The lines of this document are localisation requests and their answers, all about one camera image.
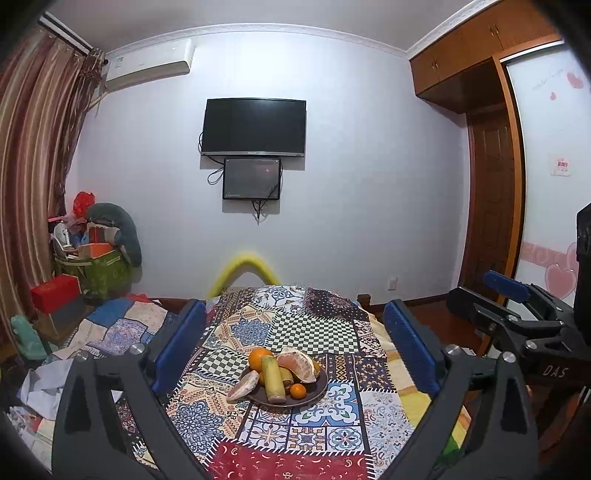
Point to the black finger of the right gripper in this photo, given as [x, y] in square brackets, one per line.
[498, 321]

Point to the peeled pomelo segment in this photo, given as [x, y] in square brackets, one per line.
[244, 386]

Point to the large orange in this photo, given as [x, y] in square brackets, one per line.
[256, 358]

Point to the small tangerine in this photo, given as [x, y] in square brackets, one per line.
[298, 391]

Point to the brown wooden door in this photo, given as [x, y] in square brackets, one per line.
[492, 198]

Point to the white crumpled cloth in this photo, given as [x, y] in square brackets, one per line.
[42, 390]

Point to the green storage box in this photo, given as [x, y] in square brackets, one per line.
[103, 278]

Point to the red box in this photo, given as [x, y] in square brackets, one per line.
[55, 293]

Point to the colourful patchwork cloth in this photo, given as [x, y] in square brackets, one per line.
[158, 406]

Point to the grey green plush toy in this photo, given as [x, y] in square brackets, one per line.
[113, 216]

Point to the dark purple plate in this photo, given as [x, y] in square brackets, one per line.
[315, 392]

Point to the red plastic bag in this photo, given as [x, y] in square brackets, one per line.
[82, 201]

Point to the white sliding wardrobe door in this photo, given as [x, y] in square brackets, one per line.
[552, 95]

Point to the wooden wardrobe cabinet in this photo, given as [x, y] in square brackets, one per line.
[458, 73]

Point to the striped brown curtain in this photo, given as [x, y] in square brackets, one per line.
[46, 90]

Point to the white air conditioner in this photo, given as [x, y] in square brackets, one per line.
[151, 63]

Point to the small black wall monitor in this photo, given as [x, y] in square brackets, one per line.
[256, 178]

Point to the black wall television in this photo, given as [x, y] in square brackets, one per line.
[254, 126]

